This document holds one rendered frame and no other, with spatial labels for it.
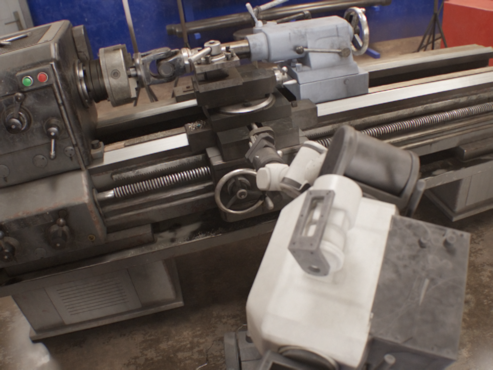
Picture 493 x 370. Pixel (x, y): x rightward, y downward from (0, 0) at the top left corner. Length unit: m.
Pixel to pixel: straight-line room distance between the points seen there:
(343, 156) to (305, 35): 1.22
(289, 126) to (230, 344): 0.88
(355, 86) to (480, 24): 2.48
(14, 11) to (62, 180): 3.39
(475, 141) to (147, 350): 1.99
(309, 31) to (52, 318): 1.80
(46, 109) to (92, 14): 3.29
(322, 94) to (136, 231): 1.01
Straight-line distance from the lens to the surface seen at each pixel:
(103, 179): 1.80
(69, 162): 1.72
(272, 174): 1.17
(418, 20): 6.06
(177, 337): 2.06
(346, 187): 0.54
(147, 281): 2.06
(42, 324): 2.29
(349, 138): 0.72
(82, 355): 2.17
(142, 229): 1.92
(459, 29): 4.40
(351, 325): 0.58
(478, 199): 2.70
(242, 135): 1.61
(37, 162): 1.74
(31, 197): 1.74
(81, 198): 1.66
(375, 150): 0.74
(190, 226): 1.96
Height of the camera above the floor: 1.62
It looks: 34 degrees down
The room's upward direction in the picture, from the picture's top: 8 degrees counter-clockwise
